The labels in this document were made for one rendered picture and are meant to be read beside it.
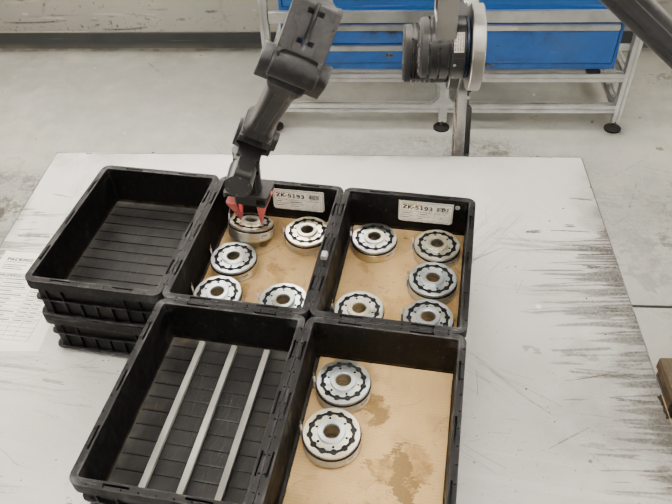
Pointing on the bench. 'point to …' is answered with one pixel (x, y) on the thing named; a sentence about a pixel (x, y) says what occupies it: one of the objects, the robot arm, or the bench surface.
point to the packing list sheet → (19, 305)
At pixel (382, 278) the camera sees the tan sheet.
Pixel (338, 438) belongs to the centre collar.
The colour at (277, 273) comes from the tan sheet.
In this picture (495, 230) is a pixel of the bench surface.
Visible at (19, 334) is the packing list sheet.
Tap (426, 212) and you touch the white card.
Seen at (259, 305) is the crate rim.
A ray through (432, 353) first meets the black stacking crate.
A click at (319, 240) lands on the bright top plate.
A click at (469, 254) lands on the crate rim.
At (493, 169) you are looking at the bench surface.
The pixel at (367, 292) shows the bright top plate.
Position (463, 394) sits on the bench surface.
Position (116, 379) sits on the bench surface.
